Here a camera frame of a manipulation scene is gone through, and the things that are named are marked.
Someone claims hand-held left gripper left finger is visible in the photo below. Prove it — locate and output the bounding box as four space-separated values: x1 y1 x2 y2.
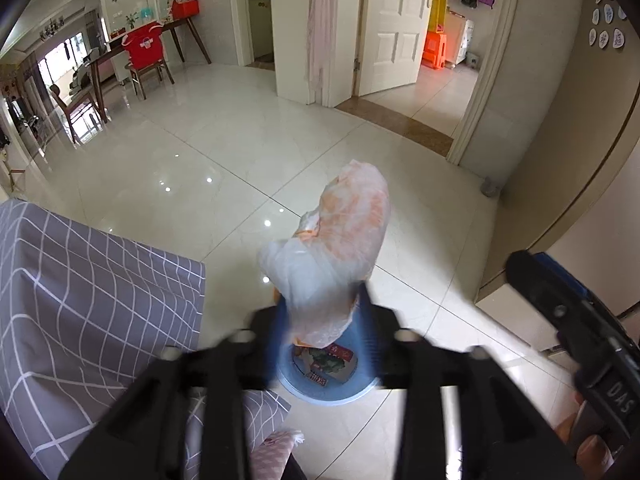
59 302 296 480

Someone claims chair with red cover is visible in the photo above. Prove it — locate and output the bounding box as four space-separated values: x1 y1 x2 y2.
121 22 176 101

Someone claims grey checked tablecloth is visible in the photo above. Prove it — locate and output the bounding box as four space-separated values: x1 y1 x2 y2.
0 199 293 480

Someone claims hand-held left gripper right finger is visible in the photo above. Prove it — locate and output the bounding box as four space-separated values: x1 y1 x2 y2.
357 282 586 480

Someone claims blue round plastic bin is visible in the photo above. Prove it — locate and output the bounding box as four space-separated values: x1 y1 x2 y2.
272 292 383 406

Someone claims orange plastic stool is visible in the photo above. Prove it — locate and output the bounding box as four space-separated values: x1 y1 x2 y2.
421 30 448 68

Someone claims red green wrapper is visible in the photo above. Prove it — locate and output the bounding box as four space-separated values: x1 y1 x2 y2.
292 342 356 386

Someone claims wooden chair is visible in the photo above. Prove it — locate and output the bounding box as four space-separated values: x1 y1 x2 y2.
49 84 101 145

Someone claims person's right hand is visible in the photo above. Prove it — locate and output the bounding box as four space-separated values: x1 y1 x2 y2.
552 406 617 472

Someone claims white cabinet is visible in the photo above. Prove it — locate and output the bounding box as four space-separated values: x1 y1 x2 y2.
446 10 476 66

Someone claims wooden dining table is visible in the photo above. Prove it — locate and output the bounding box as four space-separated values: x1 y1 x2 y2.
82 15 213 123

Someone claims white orange plastic bag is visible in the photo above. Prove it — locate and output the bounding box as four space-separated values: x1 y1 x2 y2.
257 159 391 348

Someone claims pink curtain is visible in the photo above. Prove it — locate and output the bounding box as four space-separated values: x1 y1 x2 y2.
305 0 335 96

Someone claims white panel door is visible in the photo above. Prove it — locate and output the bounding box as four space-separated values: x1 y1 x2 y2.
352 0 433 97

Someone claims group of white wall stickers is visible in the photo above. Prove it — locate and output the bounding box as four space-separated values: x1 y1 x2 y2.
587 0 628 51

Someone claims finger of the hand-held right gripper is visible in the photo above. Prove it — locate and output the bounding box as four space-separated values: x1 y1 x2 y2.
533 254 594 307
506 250 610 370

